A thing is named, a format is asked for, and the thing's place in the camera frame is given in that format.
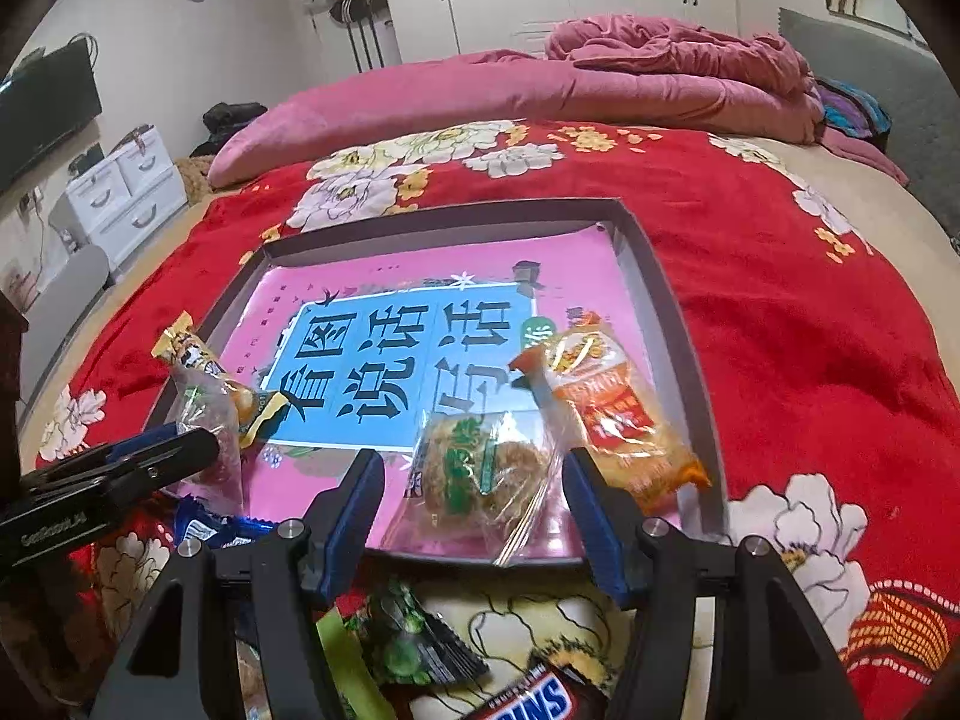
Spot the orange snack packet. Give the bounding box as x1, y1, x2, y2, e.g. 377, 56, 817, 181
510, 311, 712, 515

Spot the yellow snack bar packet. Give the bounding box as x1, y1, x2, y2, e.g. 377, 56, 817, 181
152, 313, 290, 442

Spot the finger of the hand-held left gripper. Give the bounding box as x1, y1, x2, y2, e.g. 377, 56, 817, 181
97, 431, 222, 505
22, 424, 196, 494

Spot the mauve cloth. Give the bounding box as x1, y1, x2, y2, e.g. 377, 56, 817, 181
821, 127, 910, 187

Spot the colourful folded cloth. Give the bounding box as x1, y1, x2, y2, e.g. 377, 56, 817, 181
814, 79, 893, 140

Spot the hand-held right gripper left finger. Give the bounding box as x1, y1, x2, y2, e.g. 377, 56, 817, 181
90, 448, 387, 720

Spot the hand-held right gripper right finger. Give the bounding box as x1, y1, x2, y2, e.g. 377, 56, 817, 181
562, 448, 863, 720

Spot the grey chair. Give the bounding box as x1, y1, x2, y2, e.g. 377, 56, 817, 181
19, 244, 113, 406

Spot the brown plush cloth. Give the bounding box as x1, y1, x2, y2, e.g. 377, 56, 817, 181
176, 156, 215, 203

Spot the clear pastry packet green label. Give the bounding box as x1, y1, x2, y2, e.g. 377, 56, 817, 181
405, 409, 562, 569

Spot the long pink bolster pillow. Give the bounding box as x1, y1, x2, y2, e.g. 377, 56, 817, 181
206, 49, 601, 188

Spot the brown chocolate bar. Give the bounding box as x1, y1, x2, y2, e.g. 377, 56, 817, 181
409, 649, 610, 720

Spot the coat rack with clothes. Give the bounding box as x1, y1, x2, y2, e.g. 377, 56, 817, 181
300, 0, 398, 76

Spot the dark clothes pile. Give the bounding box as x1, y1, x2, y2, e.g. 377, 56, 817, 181
191, 101, 267, 158

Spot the black television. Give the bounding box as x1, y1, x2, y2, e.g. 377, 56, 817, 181
0, 41, 104, 196

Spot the clear green print snack packet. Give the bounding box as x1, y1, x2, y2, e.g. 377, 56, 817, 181
166, 382, 248, 515

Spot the light green snack packet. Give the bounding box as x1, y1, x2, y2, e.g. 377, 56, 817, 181
315, 607, 395, 720

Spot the blue snack packet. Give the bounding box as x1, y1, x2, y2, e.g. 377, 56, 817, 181
174, 499, 280, 550

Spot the dark green snack packet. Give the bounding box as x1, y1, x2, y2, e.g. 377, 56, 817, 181
366, 577, 490, 689

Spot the crumpled pink quilt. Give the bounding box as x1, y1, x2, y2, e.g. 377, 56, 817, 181
544, 15, 826, 145

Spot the shallow grey cardboard box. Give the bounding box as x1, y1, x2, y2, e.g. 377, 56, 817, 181
146, 197, 727, 567

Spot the pink picture book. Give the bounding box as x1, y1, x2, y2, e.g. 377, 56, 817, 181
225, 229, 683, 563

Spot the grey padded headboard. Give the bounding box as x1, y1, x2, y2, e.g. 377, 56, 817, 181
776, 7, 960, 241

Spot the red floral blanket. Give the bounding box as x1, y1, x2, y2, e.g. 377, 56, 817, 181
34, 118, 960, 720

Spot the white drawer unit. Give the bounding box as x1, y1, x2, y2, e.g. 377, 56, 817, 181
49, 127, 188, 271

